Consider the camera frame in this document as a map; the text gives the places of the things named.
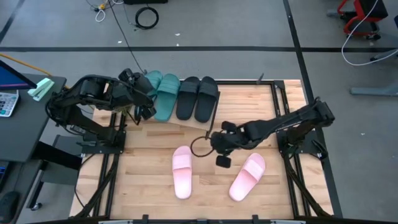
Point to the black rounded device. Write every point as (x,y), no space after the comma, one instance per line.
(8,205)

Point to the teal green slide sandal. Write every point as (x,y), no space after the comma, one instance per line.
(156,79)
(166,99)

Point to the computer monitor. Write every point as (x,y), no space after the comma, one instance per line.
(12,77)

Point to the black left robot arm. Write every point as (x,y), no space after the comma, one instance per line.
(93,90)

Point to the grey desk foot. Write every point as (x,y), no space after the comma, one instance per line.
(373,91)

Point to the black box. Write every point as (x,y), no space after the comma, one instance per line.
(146,1)

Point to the mint green stapler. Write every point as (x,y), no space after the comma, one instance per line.
(40,88)

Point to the black slide sandal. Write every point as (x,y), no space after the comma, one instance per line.
(206,104)
(186,102)

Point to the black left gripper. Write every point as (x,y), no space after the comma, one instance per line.
(141,90)

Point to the grey desk calculator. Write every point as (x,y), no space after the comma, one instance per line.
(7,102)

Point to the black metal rig frame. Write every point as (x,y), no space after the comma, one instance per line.
(276,93)

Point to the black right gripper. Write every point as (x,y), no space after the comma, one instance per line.
(227,140)

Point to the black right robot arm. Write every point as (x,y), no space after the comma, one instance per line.
(280,123)

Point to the pink slide sandal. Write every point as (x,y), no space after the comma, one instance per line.
(245,180)
(182,174)

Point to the black office desk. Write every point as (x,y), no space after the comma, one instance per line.
(31,137)

